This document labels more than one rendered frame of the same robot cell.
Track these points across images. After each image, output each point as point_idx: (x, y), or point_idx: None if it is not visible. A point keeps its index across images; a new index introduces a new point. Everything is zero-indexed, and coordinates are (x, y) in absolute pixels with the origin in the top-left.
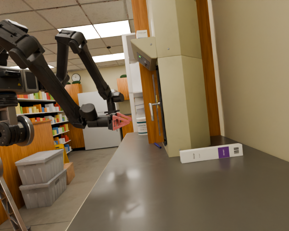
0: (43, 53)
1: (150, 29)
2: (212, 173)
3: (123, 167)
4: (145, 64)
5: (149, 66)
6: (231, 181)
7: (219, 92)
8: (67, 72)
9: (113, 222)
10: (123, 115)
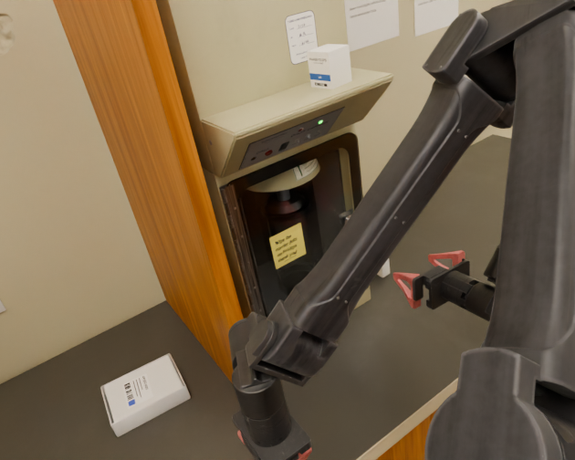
0: None
1: (228, 24)
2: (403, 241)
3: (460, 328)
4: (272, 151)
5: (282, 151)
6: (415, 226)
7: (124, 210)
8: (465, 354)
9: None
10: (407, 273)
